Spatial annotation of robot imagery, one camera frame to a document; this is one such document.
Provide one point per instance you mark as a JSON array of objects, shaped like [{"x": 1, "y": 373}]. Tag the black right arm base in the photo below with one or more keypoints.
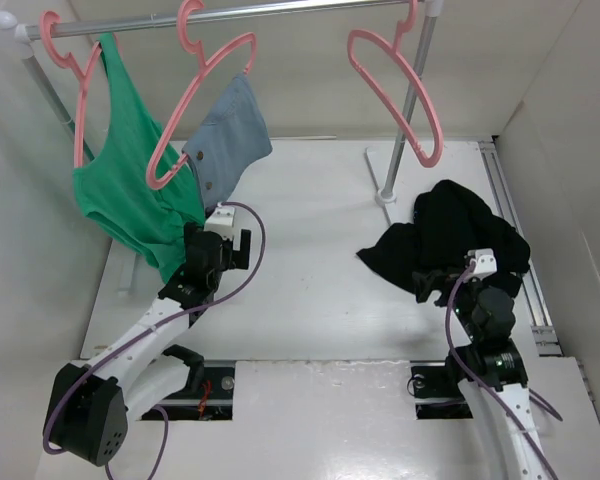
[{"x": 436, "y": 396}]

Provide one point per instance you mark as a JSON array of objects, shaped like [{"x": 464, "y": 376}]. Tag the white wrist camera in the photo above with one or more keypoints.
[
  {"x": 481, "y": 263},
  {"x": 221, "y": 222}
]

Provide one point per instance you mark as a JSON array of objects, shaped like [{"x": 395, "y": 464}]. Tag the silver clothes rack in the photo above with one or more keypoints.
[{"x": 25, "y": 35}]

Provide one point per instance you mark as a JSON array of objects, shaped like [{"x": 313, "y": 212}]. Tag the blue denim garment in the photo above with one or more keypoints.
[{"x": 231, "y": 137}]

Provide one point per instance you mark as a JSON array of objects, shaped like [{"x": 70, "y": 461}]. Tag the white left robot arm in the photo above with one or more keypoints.
[{"x": 92, "y": 405}]

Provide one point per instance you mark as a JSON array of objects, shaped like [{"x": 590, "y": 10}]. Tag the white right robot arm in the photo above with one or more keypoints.
[{"x": 486, "y": 377}]

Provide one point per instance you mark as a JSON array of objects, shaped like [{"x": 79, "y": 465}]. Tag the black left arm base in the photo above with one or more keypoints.
[{"x": 208, "y": 392}]

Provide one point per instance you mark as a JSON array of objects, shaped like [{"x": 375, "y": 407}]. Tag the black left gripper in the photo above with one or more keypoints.
[{"x": 235, "y": 258}]

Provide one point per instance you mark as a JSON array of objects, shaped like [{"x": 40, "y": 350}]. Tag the green tank top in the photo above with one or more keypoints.
[{"x": 111, "y": 190}]

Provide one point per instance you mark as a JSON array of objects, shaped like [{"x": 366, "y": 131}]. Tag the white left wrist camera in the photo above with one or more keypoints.
[{"x": 221, "y": 222}]

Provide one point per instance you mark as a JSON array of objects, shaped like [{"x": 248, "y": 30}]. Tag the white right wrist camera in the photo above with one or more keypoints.
[{"x": 481, "y": 263}]

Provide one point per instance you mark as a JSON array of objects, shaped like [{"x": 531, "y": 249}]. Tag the black t shirt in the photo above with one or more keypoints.
[{"x": 448, "y": 221}]

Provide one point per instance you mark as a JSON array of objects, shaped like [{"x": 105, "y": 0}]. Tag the aluminium rail right side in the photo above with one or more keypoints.
[{"x": 532, "y": 298}]

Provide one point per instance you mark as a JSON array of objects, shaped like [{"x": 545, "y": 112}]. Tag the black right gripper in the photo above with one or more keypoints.
[{"x": 423, "y": 284}]

